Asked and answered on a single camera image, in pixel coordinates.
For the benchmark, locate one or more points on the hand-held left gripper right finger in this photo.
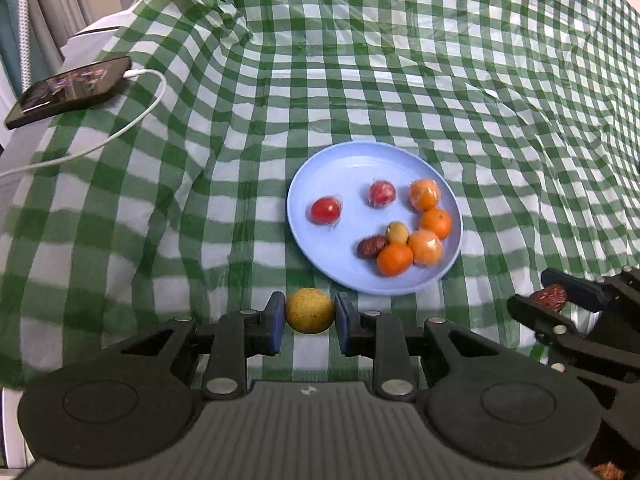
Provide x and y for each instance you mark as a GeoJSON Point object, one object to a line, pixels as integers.
{"type": "Point", "coordinates": [343, 325]}

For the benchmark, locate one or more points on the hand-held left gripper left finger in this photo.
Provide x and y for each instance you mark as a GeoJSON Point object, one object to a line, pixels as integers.
{"type": "Point", "coordinates": [275, 327]}

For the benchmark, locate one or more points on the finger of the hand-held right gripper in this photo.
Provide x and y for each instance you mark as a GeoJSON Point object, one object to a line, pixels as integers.
{"type": "Point", "coordinates": [582, 290]}
{"type": "Point", "coordinates": [540, 320]}

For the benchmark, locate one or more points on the red date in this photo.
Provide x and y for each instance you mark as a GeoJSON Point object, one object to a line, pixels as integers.
{"type": "Point", "coordinates": [372, 247]}
{"type": "Point", "coordinates": [550, 296]}

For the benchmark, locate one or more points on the large yellow-green round fruit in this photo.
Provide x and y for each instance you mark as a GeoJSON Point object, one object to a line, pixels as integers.
{"type": "Point", "coordinates": [309, 310]}

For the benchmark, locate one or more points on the small orange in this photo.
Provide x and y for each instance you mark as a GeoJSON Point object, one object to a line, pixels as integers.
{"type": "Point", "coordinates": [395, 260]}
{"type": "Point", "coordinates": [436, 223]}

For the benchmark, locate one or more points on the small yellow-green round fruit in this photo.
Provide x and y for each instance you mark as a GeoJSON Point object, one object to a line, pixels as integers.
{"type": "Point", "coordinates": [397, 232]}

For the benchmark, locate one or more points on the plastic-wrapped orange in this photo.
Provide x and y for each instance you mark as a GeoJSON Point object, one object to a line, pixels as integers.
{"type": "Point", "coordinates": [426, 248]}
{"type": "Point", "coordinates": [425, 195]}

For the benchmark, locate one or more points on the plastic-wrapped red tomato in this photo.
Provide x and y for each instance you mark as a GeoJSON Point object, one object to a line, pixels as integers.
{"type": "Point", "coordinates": [325, 210]}

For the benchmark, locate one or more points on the plastic-wrapped pink-red fruit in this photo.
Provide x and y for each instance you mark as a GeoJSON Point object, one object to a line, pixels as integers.
{"type": "Point", "coordinates": [382, 193]}

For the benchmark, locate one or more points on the light blue plate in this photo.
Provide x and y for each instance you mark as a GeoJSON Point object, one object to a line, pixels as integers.
{"type": "Point", "coordinates": [350, 170]}

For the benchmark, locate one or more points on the black smartphone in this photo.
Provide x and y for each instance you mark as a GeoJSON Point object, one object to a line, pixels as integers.
{"type": "Point", "coordinates": [70, 90]}

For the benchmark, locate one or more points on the white bedsheet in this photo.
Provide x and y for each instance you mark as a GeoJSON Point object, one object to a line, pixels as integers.
{"type": "Point", "coordinates": [102, 25]}

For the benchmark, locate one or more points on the grey curtain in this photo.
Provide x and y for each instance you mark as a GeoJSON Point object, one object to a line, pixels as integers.
{"type": "Point", "coordinates": [50, 0]}

